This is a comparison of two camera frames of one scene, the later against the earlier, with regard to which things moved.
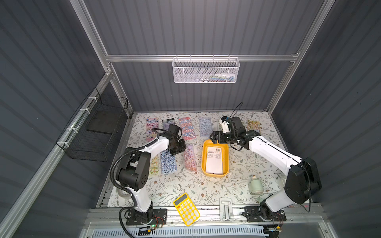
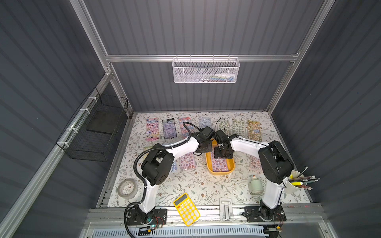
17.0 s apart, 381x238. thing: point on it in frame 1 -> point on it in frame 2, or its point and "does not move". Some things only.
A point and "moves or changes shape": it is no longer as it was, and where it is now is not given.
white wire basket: x=205 y=70 does not move
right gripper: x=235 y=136 -> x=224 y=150
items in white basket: x=222 y=77 does not move
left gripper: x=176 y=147 -> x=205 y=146
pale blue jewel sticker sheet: x=205 y=127 does not move
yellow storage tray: x=215 y=159 moves or changes shape
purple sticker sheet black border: x=166 y=123 does not move
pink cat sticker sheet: x=151 y=123 does not move
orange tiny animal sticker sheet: x=253 y=125 does not move
